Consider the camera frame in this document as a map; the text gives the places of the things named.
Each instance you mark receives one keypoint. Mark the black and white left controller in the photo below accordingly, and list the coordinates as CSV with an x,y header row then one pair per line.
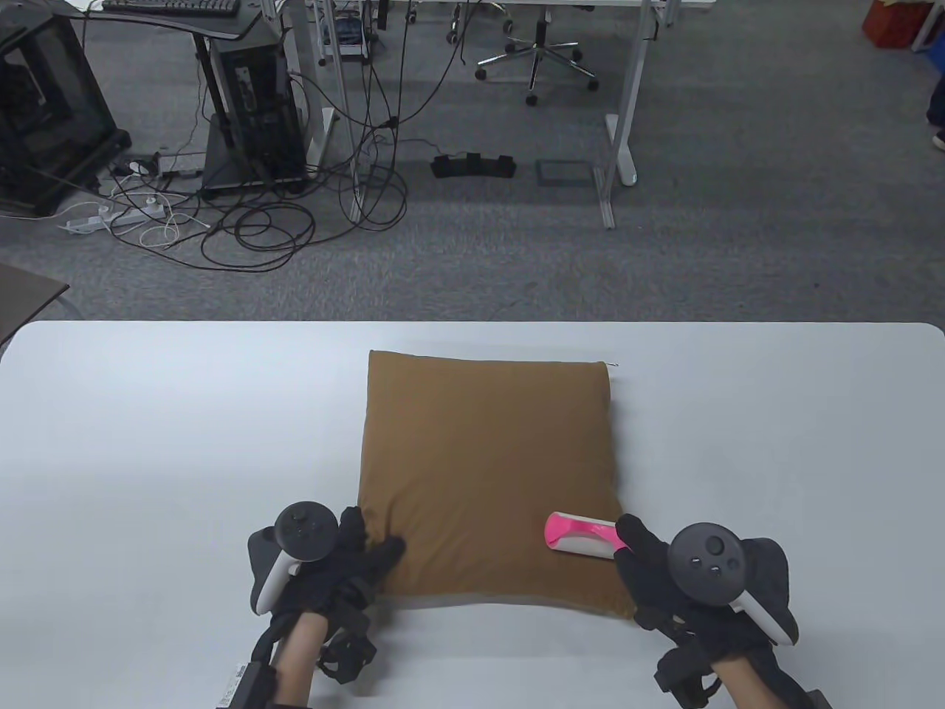
x,y
303,533

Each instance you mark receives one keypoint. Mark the black glass computer case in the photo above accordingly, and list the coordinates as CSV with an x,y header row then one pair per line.
x,y
52,111

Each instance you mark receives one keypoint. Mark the black computer tower on stand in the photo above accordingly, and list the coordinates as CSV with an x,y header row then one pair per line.
x,y
255,111

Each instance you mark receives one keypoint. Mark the red box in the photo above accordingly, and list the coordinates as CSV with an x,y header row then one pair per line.
x,y
889,22

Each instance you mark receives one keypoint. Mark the person's right hand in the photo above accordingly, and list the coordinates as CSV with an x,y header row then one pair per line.
x,y
653,591

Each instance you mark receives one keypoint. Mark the white desk leg frame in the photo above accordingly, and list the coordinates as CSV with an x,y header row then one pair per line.
x,y
627,96

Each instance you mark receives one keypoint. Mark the black power strip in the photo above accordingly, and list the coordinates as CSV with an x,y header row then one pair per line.
x,y
177,164

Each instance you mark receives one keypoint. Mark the white desk leg with foot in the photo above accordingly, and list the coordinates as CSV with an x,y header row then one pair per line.
x,y
321,125

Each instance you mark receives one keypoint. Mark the person's left hand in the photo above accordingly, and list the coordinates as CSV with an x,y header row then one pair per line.
x,y
347,583

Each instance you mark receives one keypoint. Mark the black and white controller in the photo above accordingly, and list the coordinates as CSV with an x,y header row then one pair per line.
x,y
709,565
303,533

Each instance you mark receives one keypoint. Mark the black keyboard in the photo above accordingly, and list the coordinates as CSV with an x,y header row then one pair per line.
x,y
170,7

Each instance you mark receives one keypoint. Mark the person's right forearm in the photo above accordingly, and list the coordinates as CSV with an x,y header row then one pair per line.
x,y
746,683

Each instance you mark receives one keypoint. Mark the black and white right controller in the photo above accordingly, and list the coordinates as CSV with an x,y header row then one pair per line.
x,y
709,565

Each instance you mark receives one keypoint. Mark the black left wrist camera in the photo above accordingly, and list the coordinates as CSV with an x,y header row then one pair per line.
x,y
345,653

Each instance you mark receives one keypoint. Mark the office chair star base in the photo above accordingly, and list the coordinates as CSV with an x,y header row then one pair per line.
x,y
537,59

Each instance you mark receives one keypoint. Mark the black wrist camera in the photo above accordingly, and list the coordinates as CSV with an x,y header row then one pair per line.
x,y
686,672
345,653

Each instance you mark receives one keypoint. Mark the white power strip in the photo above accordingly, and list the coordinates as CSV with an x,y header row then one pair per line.
x,y
103,218

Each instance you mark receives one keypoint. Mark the pink and white lint roller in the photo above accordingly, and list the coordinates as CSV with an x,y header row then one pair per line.
x,y
579,535

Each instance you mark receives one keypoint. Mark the dark side table corner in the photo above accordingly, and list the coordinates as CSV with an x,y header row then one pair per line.
x,y
26,299

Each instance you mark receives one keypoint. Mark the brown square pillow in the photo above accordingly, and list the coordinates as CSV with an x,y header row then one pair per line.
x,y
483,473

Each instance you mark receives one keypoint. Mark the person's left forearm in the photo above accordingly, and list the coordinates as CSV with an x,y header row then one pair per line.
x,y
299,665

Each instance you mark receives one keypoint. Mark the person's right thumb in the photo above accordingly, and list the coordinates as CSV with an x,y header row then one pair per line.
x,y
633,591

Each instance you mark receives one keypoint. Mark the person's left thumb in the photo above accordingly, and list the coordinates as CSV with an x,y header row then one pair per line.
x,y
385,563

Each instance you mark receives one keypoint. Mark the black curved desk top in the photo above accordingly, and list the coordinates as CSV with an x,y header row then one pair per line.
x,y
199,26

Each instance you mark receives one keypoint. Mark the grey floor outlet plate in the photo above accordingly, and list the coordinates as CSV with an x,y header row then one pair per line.
x,y
563,173

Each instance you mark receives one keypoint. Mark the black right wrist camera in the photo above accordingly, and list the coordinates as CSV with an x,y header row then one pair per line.
x,y
686,672

